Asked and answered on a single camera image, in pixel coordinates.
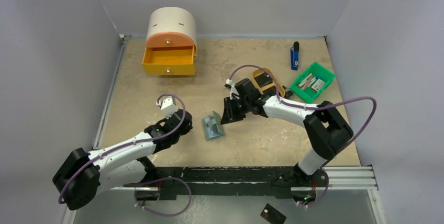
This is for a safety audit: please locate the green card holder wallet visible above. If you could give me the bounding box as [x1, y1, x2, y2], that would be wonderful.
[202, 111, 226, 141]

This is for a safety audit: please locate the black card dropped off table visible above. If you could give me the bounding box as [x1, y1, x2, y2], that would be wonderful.
[260, 203, 287, 224]

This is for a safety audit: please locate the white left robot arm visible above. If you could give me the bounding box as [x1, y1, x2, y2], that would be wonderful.
[52, 109, 193, 210]

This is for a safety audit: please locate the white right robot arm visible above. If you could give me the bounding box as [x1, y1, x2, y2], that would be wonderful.
[220, 79, 353, 186]

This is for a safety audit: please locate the green plastic bin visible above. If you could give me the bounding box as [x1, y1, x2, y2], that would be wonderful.
[290, 62, 336, 103]

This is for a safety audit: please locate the yellow open drawer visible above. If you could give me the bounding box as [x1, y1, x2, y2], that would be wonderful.
[141, 46, 196, 76]

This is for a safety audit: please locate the blue lighter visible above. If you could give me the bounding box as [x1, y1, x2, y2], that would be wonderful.
[290, 41, 299, 71]

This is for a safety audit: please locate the small box in bin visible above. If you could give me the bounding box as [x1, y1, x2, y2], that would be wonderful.
[310, 78, 325, 93]

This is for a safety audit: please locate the white and orange drawer cabinet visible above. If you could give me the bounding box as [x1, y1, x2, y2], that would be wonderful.
[145, 7, 197, 48]

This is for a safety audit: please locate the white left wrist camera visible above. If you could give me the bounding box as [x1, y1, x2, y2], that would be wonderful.
[156, 96, 179, 118]

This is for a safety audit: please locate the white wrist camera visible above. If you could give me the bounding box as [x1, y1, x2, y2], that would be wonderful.
[156, 96, 179, 118]
[224, 79, 239, 100]

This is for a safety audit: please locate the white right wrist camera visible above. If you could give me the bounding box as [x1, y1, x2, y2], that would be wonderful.
[224, 79, 239, 100]

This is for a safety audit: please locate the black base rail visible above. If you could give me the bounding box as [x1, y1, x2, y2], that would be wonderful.
[123, 158, 329, 204]

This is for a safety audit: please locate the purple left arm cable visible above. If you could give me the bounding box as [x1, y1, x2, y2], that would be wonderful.
[58, 94, 193, 217]

